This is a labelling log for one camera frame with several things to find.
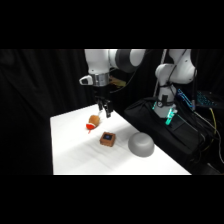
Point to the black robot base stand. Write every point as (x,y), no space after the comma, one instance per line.
(156,133)

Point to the brown and red plush toy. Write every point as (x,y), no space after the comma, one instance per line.
(93,120)

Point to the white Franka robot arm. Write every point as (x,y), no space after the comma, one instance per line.
(181,71)

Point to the small green light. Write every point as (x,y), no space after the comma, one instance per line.
(170,116)

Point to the blue electronics board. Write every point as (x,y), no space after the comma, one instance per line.
(196,97)

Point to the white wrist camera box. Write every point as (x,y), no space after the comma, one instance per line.
(85,80)

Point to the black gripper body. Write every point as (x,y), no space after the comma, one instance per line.
(101,90)

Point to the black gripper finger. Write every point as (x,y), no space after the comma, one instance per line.
(108,110)
(100,106)

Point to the black curtain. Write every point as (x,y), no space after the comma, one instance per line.
(40,86)

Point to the brown wooden box blue top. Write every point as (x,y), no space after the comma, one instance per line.
(107,139)

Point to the grey bowl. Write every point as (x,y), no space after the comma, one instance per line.
(141,144)

